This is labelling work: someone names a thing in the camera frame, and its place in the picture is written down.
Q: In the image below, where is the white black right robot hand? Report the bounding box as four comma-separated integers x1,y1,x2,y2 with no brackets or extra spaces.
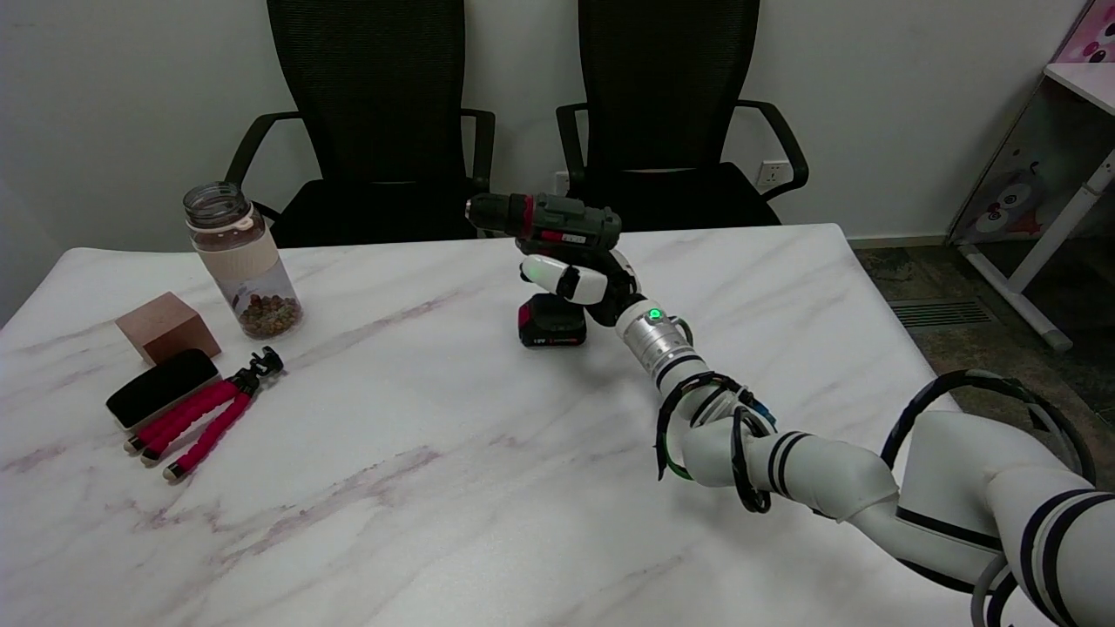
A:
519,249,644,328

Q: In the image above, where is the green red power screwdriver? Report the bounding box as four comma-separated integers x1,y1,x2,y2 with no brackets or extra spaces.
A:
465,192,623,349

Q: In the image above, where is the black mesh office chair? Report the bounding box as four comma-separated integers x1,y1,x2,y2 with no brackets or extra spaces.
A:
225,0,497,249
556,0,811,234

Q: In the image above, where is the clear jar with nuts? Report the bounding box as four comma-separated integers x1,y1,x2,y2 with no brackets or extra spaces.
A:
183,181,306,340

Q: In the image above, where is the red flexible mini tripod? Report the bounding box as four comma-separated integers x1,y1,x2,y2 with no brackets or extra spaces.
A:
124,346,287,482

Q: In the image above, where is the brown wooden block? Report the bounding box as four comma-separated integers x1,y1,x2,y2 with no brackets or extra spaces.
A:
116,292,223,366

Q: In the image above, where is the white desk with pink items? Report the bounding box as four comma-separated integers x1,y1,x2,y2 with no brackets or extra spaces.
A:
945,0,1115,353

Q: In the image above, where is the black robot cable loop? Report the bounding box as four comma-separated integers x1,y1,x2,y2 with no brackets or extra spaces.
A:
653,369,1098,515

